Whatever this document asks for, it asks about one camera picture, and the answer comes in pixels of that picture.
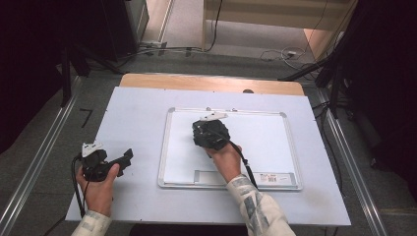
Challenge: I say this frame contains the white floor cable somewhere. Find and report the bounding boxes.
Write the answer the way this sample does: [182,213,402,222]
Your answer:
[260,46,317,71]

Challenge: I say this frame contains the black hanging cable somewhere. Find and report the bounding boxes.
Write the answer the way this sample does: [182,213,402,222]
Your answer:
[204,0,225,53]

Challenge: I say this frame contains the white table cover board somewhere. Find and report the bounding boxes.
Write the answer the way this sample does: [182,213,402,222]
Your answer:
[65,86,352,227]

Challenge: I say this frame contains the grey floor cables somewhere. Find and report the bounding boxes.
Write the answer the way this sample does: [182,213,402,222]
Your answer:
[112,44,205,68]

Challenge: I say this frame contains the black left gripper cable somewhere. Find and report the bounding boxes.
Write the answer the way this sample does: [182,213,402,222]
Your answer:
[71,152,90,218]

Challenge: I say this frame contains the dark curtain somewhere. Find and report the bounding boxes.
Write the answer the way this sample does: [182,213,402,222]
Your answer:
[0,0,109,155]
[340,0,417,200]

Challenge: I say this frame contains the white label strip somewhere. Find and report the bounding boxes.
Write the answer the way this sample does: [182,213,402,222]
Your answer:
[193,169,298,187]

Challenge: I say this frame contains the person's left hand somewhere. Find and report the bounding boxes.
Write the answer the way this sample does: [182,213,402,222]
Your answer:
[75,162,121,218]

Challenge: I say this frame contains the metal floor rail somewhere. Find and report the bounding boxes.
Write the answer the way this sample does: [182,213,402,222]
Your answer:
[0,76,84,236]
[317,88,391,236]

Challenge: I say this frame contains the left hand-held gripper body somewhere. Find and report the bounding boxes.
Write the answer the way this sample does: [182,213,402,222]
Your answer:
[79,141,115,183]

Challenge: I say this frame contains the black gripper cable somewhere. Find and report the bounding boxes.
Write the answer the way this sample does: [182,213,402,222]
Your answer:
[71,152,90,218]
[209,126,261,191]

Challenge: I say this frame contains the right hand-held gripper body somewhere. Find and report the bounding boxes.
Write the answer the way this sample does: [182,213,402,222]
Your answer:
[192,111,232,151]

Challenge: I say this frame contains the black cabinet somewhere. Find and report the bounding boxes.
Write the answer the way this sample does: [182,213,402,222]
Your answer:
[99,0,150,63]

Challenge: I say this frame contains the metal-framed whiteboard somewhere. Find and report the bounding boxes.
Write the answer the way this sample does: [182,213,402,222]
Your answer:
[157,106,304,192]

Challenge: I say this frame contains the person's right hand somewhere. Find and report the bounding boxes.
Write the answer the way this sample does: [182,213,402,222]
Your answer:
[204,143,245,185]

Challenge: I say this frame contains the person's dark clothing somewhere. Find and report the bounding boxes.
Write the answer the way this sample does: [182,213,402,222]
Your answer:
[129,223,251,236]

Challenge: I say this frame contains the black metal stand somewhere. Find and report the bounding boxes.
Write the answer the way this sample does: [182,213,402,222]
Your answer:
[59,43,74,108]
[277,30,348,120]

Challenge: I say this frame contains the wooden table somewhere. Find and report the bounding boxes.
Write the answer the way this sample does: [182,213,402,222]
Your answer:
[118,72,306,97]

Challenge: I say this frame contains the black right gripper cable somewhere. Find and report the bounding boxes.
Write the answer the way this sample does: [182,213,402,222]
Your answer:
[209,126,261,191]

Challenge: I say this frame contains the light wooden furniture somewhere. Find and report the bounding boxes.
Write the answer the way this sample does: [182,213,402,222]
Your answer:
[201,0,359,61]

